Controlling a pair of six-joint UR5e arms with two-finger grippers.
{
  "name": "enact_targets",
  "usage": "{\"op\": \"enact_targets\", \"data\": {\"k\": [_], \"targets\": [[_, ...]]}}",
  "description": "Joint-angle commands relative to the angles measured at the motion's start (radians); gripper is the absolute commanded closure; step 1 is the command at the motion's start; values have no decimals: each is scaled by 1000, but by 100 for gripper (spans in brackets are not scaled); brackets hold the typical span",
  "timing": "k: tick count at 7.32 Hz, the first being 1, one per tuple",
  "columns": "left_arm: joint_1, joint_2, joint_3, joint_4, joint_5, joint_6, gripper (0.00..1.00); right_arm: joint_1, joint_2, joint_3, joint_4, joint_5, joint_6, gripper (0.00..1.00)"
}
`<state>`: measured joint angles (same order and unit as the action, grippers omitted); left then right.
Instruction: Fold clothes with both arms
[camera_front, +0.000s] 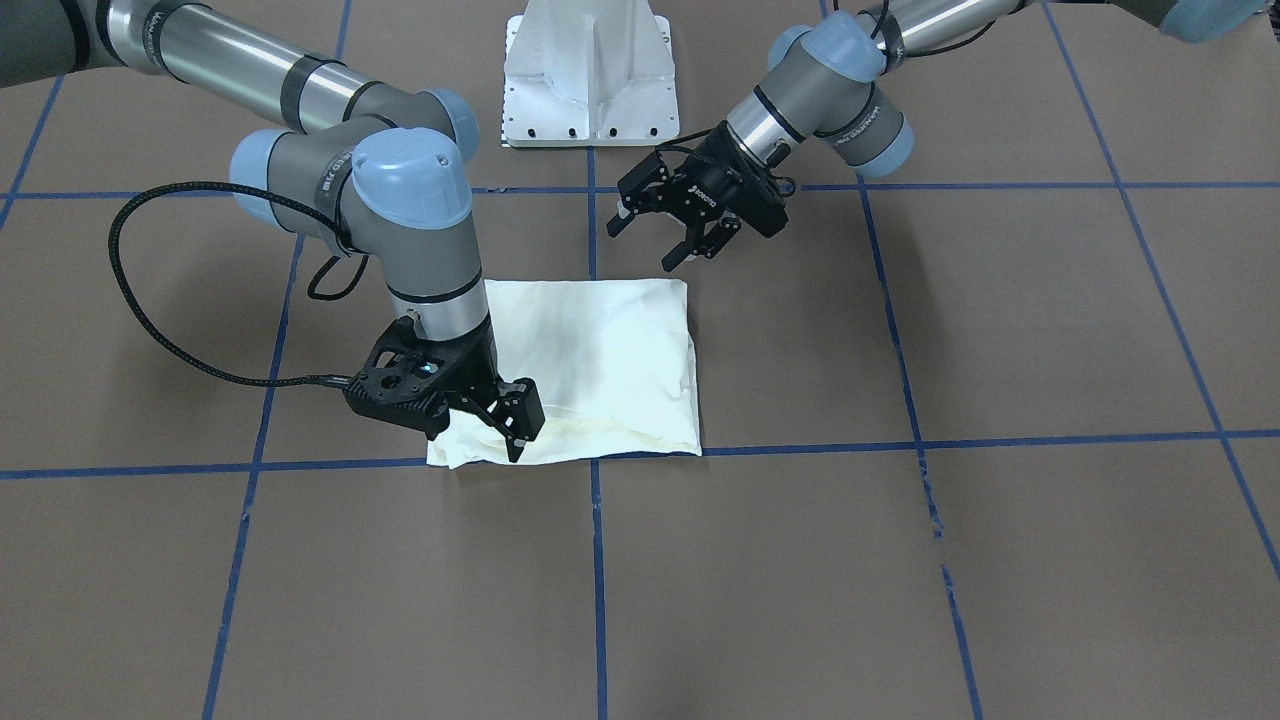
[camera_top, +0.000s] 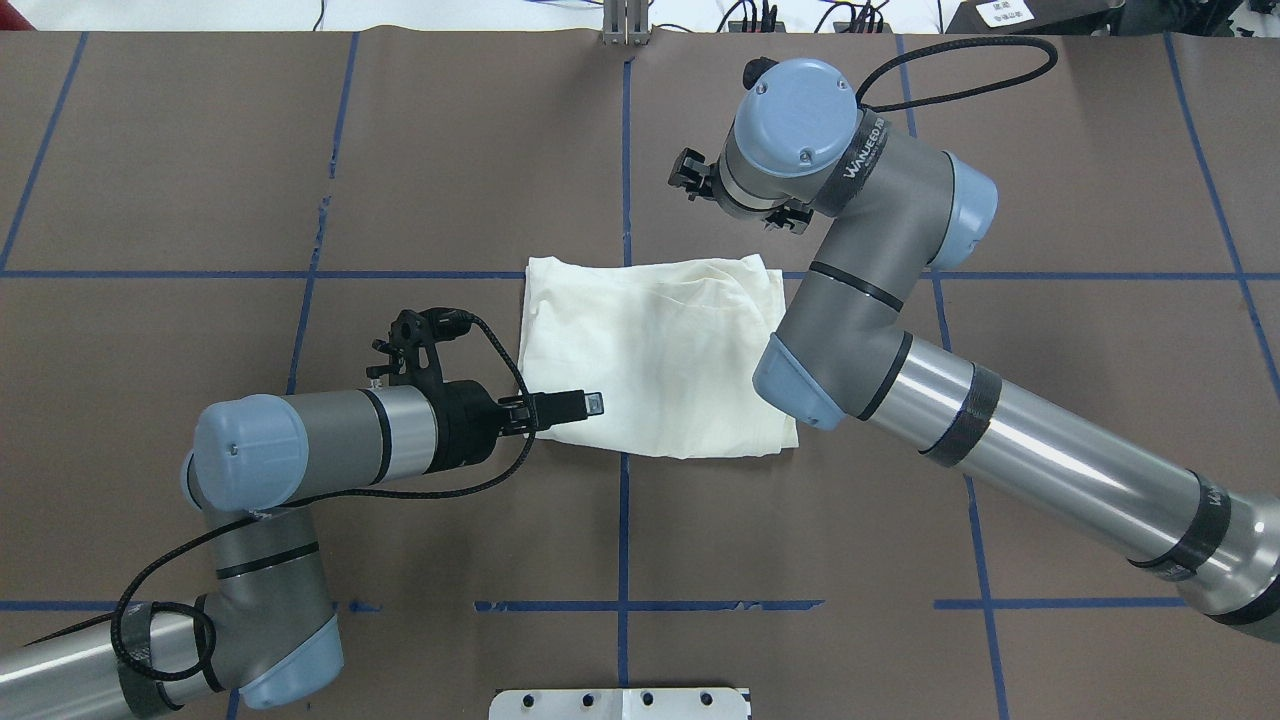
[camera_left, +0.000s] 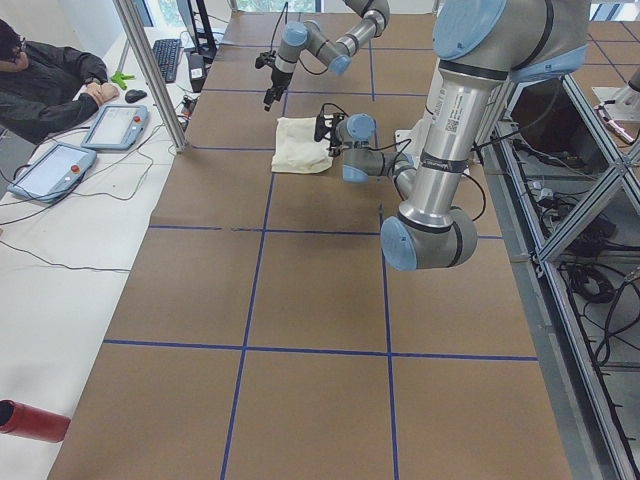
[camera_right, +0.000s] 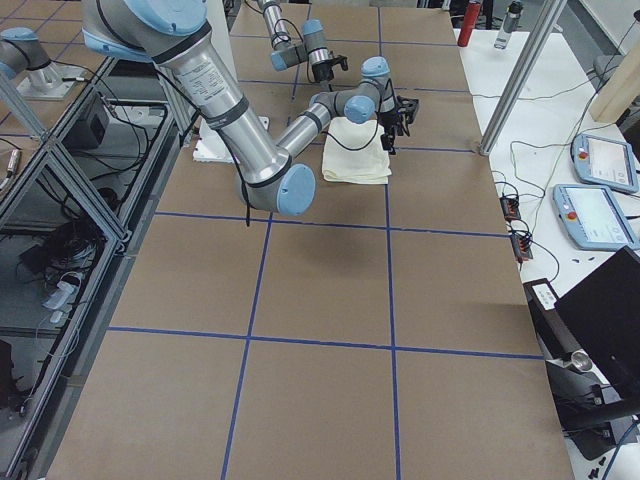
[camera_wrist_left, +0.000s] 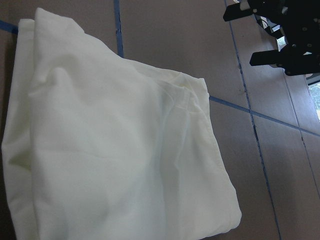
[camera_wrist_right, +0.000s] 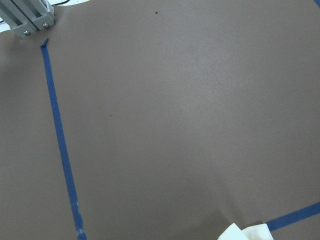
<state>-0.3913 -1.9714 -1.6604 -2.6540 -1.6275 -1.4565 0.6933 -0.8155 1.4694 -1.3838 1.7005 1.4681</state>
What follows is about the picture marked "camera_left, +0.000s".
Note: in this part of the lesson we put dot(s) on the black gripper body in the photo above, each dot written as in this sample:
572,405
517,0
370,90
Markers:
276,80
332,145

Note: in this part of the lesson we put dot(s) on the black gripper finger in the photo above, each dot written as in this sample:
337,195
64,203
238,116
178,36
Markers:
267,104

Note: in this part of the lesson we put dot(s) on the cream long-sleeve cat shirt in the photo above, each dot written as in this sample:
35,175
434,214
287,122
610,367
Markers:
296,150

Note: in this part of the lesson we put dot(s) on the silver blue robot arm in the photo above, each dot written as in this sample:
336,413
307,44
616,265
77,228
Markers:
335,55
480,45

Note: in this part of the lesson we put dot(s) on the person's clasped hands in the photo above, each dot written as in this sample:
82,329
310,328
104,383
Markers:
102,93

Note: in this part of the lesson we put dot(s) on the black box white label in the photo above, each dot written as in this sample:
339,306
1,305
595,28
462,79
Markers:
197,71

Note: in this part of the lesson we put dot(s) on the far grey USB hub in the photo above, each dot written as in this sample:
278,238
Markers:
188,105

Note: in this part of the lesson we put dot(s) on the black keyboard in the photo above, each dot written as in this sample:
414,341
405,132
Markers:
167,55

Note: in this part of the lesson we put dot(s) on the black computer mouse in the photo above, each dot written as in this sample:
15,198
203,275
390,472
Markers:
134,95

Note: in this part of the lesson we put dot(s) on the green plastic object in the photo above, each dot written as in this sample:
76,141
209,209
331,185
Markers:
120,79

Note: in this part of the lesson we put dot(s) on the far teach pendant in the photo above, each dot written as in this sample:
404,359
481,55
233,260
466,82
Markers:
116,127

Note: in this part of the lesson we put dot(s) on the teach pendant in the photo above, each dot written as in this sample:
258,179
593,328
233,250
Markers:
116,127
54,174

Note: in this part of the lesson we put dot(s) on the near teach pendant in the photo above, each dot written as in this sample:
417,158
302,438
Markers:
54,174

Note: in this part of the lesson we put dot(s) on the seated person black jacket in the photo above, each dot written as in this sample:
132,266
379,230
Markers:
43,86

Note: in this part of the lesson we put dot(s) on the red bottle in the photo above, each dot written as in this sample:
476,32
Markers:
29,422

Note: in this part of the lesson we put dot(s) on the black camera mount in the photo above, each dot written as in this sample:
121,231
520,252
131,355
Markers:
266,59
323,127

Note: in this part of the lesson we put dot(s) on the aluminium frame post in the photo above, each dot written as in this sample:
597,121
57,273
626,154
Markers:
136,35

